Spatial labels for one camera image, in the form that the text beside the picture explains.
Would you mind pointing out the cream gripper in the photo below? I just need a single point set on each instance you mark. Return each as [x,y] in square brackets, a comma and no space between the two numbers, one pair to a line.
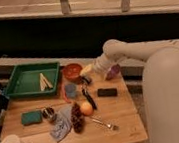
[86,70]

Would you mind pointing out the red bowl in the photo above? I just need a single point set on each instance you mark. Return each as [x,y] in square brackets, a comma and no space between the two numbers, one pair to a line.
[72,71]

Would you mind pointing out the grey blue towel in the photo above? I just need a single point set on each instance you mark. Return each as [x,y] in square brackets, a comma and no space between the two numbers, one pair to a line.
[62,124]

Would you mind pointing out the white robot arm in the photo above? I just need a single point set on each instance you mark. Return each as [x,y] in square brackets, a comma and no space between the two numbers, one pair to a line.
[160,81]

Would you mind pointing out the purple bowl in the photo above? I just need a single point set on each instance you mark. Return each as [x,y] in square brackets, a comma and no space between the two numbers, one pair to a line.
[115,69]

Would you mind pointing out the small dark object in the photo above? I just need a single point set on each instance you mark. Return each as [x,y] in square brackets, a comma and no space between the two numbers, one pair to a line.
[86,80]

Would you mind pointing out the black rectangular block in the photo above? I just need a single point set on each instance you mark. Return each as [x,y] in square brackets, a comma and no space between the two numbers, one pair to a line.
[107,92]

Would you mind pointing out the blue plastic cup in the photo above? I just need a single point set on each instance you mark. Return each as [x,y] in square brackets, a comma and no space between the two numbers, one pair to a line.
[71,91]

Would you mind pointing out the orange fruit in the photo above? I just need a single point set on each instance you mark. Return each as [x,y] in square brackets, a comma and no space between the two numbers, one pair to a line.
[86,108]

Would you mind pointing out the wooden wedge pieces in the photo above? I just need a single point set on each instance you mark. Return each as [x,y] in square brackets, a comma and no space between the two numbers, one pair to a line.
[44,82]

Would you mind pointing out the silver fork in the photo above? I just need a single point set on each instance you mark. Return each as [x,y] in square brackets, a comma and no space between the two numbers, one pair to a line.
[107,125]

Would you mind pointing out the dark grape bunch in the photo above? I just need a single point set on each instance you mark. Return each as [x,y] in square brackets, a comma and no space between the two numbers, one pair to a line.
[77,118]

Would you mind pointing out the small metal cup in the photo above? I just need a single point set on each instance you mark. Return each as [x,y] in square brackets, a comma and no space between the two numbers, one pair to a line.
[49,114]

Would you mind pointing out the green plastic tray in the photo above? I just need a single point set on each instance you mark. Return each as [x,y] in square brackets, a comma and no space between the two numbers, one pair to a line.
[25,80]

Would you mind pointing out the green sponge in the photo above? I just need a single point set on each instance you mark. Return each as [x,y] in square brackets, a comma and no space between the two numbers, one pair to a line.
[31,117]

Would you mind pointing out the black handled utensil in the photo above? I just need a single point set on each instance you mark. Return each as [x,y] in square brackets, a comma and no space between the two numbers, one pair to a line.
[89,98]

